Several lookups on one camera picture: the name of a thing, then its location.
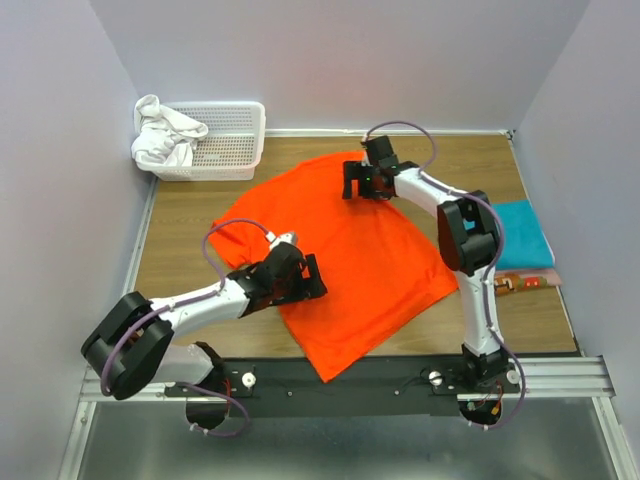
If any teal folded t shirt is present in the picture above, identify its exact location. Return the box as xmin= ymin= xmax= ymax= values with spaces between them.
xmin=494 ymin=200 xmax=555 ymax=271

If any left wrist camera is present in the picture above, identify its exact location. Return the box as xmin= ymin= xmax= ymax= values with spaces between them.
xmin=265 ymin=231 xmax=298 ymax=249

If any orange t shirt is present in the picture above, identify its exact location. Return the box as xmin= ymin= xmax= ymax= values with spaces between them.
xmin=210 ymin=151 xmax=458 ymax=382

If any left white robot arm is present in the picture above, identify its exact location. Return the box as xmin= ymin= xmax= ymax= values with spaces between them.
xmin=81 ymin=242 xmax=328 ymax=400

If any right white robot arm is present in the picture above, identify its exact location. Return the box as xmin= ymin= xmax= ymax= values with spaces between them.
xmin=342 ymin=136 xmax=509 ymax=392

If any pink folded t shirt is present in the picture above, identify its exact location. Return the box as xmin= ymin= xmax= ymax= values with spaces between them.
xmin=494 ymin=269 xmax=562 ymax=296

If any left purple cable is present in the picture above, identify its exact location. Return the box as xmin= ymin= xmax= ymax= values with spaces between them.
xmin=99 ymin=218 xmax=251 ymax=437

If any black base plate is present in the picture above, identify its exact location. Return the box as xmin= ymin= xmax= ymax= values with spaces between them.
xmin=164 ymin=355 xmax=521 ymax=419

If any white t shirt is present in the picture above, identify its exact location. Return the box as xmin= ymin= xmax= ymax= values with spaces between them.
xmin=131 ymin=94 xmax=209 ymax=171

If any aluminium frame rail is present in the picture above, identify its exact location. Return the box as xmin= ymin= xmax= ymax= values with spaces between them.
xmin=504 ymin=355 xmax=619 ymax=399

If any white plastic basket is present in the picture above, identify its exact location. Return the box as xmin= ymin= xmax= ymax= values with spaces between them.
xmin=143 ymin=101 xmax=266 ymax=181

